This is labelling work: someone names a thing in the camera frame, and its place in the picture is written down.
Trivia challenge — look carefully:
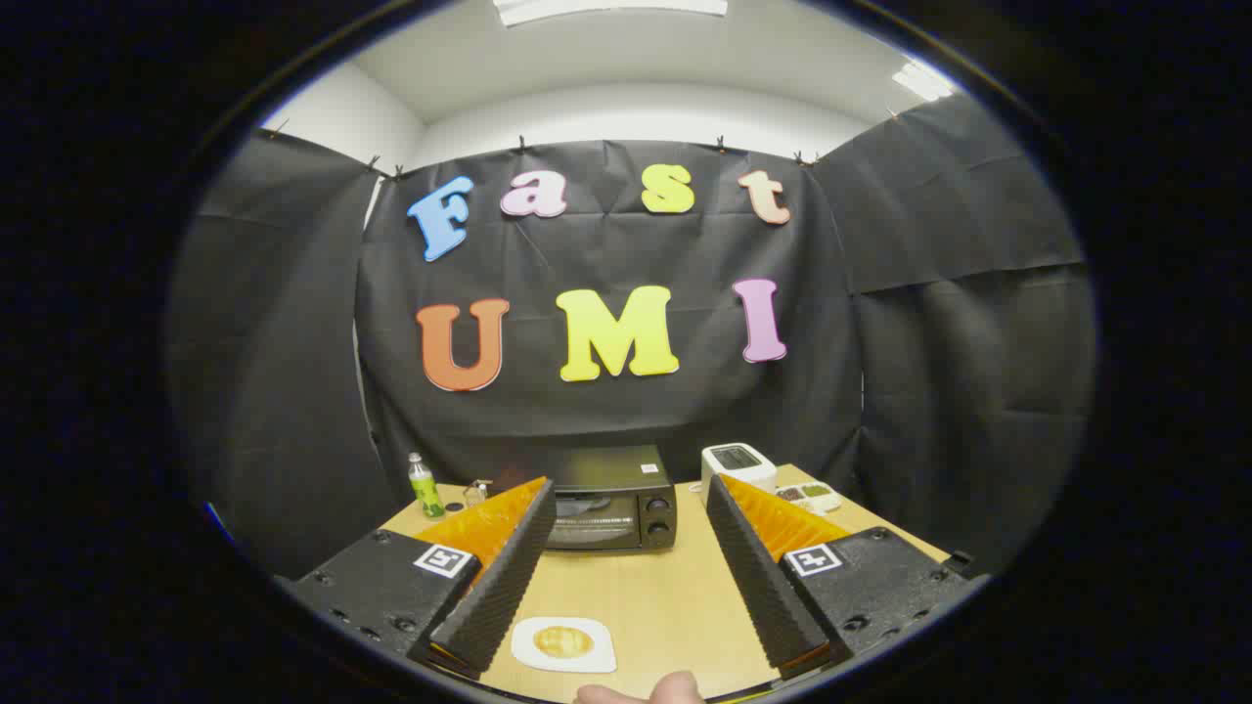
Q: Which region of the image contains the long ceiling light panel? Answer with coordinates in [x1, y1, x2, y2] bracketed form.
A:
[492, 0, 730, 27]

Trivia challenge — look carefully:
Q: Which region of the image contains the white pop-up toaster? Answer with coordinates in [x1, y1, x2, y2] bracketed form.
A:
[700, 443, 779, 509]

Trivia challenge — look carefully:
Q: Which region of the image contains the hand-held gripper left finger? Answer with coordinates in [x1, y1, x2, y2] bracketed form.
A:
[290, 476, 559, 682]

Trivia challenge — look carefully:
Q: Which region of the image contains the white divided snack dish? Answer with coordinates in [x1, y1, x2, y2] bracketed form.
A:
[776, 481, 843, 516]

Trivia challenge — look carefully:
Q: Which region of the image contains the green label drink bottle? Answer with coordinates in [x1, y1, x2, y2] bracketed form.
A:
[408, 452, 446, 519]

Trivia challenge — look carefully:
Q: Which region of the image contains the white square plate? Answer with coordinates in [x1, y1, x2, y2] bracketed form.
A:
[511, 616, 618, 674]

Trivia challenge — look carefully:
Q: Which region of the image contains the black toaster oven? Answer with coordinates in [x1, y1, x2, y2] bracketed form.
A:
[499, 446, 678, 554]

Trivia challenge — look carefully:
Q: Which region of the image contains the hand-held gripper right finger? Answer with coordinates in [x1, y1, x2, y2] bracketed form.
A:
[704, 474, 974, 682]

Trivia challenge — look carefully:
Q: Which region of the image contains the golden bread bun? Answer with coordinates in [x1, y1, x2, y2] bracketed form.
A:
[534, 627, 595, 659]

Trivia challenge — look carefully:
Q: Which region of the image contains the small ceiling light panel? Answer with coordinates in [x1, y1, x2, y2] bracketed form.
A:
[892, 61, 955, 103]

